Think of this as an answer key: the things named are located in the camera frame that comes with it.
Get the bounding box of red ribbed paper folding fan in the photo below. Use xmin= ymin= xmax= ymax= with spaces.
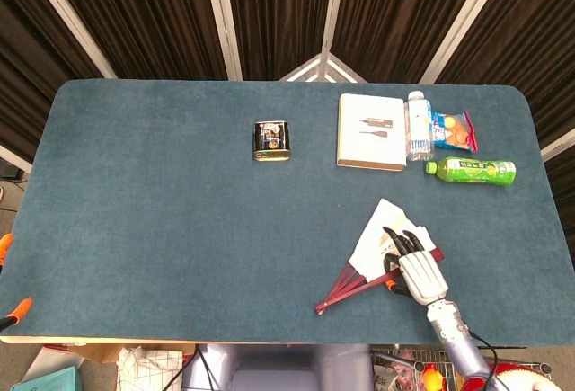
xmin=314 ymin=198 xmax=446 ymax=317

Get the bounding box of green tea plastic bottle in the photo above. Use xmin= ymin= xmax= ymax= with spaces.
xmin=425 ymin=156 xmax=518 ymax=188

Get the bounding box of orange yellow plastic toy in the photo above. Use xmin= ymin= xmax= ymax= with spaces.
xmin=421 ymin=362 xmax=447 ymax=391

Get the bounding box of red white round toy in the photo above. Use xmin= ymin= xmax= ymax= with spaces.
xmin=461 ymin=361 xmax=554 ymax=391

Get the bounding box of dark brown pleated curtain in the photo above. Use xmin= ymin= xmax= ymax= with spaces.
xmin=0 ymin=0 xmax=575 ymax=194

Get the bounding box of white triangular partition foot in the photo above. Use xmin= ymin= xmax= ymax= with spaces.
xmin=278 ymin=52 xmax=370 ymax=84

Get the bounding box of white box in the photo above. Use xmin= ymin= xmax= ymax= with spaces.
xmin=336 ymin=93 xmax=409 ymax=173

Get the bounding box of clear water bottle blue label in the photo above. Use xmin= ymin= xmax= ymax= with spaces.
xmin=404 ymin=90 xmax=436 ymax=163

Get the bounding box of white checkered cloth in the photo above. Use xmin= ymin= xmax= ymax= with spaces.
xmin=116 ymin=346 xmax=185 ymax=391

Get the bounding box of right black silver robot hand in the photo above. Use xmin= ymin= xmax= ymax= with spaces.
xmin=381 ymin=226 xmax=451 ymax=307

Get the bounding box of blue felt table mat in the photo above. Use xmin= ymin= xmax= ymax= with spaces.
xmin=0 ymin=78 xmax=575 ymax=348

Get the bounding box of teal cardboard box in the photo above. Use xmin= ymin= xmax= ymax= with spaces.
xmin=12 ymin=365 xmax=84 ymax=391

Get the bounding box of purple robot base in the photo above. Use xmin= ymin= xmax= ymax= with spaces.
xmin=181 ymin=343 xmax=375 ymax=391

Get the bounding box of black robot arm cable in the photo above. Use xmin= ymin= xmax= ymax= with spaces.
xmin=466 ymin=329 xmax=502 ymax=391

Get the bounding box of black rectangular food tin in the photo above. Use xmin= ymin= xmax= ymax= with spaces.
xmin=252 ymin=120 xmax=292 ymax=163

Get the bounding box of thin black floor cable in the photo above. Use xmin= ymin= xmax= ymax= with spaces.
xmin=164 ymin=344 xmax=217 ymax=391

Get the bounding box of blue red snack packet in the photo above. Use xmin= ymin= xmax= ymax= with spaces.
xmin=430 ymin=110 xmax=480 ymax=153

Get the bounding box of metal wire basket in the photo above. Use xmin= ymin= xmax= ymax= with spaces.
xmin=371 ymin=344 xmax=553 ymax=391

